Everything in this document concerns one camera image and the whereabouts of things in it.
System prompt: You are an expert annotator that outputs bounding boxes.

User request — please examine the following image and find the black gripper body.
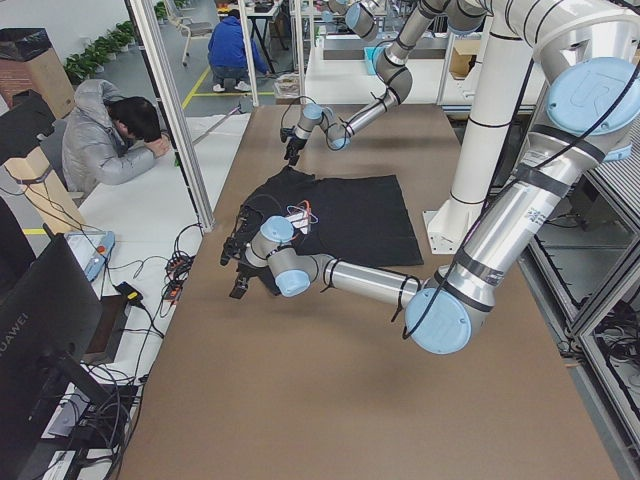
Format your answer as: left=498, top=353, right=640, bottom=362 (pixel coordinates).
left=220, top=206, right=264, bottom=299
left=279, top=127, right=304, bottom=156

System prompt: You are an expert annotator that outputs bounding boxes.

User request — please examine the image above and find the black t-shirt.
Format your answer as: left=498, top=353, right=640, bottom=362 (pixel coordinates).
left=242, top=166, right=424, bottom=295

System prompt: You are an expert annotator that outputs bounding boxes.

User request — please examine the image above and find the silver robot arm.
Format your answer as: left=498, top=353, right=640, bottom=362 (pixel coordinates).
left=279, top=1, right=487, bottom=166
left=220, top=57, right=639, bottom=355

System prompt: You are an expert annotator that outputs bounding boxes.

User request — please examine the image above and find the person in blue hoodie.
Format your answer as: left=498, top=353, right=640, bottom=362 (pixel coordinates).
left=208, top=9, right=251, bottom=93

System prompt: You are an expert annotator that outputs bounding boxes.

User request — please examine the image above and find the robot teach pendant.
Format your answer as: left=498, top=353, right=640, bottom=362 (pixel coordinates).
left=64, top=231, right=115, bottom=281

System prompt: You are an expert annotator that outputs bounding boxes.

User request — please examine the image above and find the person in grey jacket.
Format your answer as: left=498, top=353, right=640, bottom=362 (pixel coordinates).
left=62, top=79, right=172, bottom=196

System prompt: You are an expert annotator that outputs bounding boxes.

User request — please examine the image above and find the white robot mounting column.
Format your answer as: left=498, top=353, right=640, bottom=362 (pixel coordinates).
left=426, top=1, right=639, bottom=254

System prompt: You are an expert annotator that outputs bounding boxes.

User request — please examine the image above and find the black Huawei monitor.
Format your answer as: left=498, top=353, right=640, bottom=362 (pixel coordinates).
left=1, top=204, right=110, bottom=479

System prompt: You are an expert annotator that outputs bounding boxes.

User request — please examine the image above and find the cardboard box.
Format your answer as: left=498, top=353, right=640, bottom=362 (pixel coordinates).
left=1, top=27, right=75, bottom=119

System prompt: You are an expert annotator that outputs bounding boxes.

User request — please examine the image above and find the aluminium frame post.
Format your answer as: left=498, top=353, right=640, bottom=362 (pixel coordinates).
left=124, top=0, right=215, bottom=232

